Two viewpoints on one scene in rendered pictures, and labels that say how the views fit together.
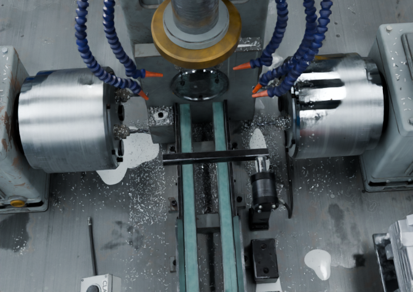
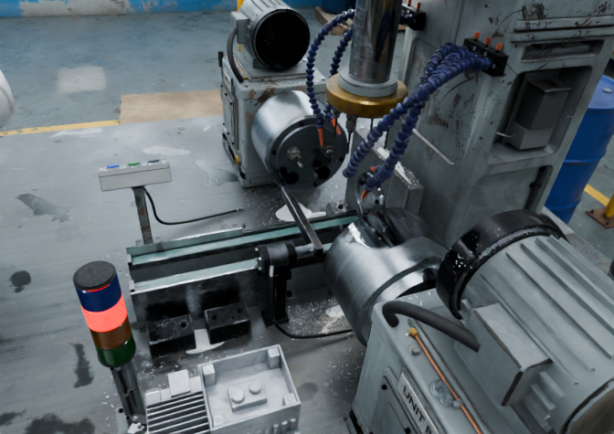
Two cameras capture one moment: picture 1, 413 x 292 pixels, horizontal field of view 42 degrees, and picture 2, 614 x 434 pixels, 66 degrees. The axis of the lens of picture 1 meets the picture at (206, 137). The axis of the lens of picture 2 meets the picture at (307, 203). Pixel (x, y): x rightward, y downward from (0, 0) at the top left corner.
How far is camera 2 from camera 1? 1.00 m
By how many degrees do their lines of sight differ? 48
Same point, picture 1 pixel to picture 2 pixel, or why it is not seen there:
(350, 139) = (353, 288)
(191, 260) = (206, 247)
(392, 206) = not seen: outside the picture
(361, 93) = (401, 259)
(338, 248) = not seen: hidden behind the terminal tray
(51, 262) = (202, 199)
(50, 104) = (288, 99)
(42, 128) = (269, 104)
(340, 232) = not seen: hidden behind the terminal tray
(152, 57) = (359, 136)
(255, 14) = (452, 187)
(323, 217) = (296, 378)
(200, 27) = (353, 68)
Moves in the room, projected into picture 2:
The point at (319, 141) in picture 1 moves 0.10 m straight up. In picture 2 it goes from (338, 264) to (343, 225)
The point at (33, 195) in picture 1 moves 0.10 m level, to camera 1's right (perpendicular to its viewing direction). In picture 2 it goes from (243, 162) to (251, 178)
